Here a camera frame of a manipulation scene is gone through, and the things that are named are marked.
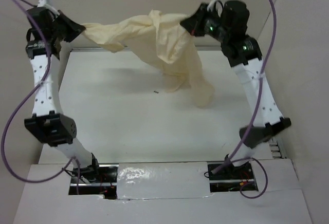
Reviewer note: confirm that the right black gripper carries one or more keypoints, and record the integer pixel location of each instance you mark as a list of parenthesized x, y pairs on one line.
[(193, 23)]

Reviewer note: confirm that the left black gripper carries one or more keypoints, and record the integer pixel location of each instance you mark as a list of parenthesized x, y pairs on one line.
[(75, 28)]

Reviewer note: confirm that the cream yellow jacket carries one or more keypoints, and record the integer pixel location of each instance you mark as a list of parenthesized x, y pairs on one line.
[(160, 41)]

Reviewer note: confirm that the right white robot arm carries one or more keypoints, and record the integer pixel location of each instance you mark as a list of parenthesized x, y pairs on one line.
[(226, 22)]

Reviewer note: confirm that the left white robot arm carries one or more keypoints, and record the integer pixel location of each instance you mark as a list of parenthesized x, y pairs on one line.
[(48, 124)]

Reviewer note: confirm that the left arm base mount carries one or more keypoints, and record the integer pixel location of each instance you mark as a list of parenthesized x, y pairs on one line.
[(104, 184)]

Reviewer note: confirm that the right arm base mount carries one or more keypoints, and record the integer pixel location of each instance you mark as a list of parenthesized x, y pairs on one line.
[(231, 179)]

